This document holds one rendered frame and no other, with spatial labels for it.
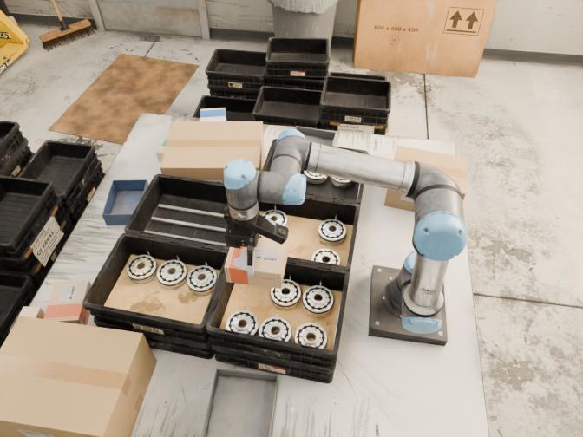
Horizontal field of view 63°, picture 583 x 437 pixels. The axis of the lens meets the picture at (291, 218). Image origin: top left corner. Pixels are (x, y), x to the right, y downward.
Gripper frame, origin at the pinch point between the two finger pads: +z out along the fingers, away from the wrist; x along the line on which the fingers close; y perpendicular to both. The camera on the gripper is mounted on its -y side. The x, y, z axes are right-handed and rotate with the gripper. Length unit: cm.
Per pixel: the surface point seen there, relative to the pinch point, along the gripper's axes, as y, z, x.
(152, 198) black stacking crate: 49, 21, -37
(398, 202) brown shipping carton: -46, 36, -62
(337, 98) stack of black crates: -13, 61, -168
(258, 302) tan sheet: 1.6, 26.8, -1.1
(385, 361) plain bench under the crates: -43, 40, 7
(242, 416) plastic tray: 1, 39, 32
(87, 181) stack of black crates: 117, 71, -87
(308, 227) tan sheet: -10.9, 26.9, -35.6
